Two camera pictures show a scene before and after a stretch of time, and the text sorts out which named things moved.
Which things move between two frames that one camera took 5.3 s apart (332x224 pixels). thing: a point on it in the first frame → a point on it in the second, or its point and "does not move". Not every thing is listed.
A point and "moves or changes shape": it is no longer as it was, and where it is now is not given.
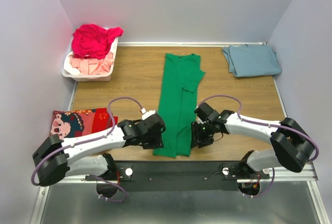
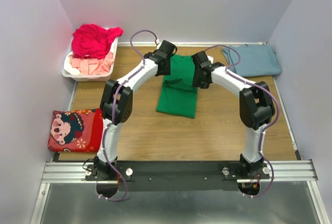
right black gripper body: [202, 132] → [197, 81]
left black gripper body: [152, 142] → [167, 69]
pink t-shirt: [88, 66] does not move
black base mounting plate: [178, 176] does not move
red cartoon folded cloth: [77, 123] does not move
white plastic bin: [101, 77] does not move
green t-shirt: [182, 75] moves or changes shape
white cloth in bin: [68, 67] does not move
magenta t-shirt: [93, 40] does not move
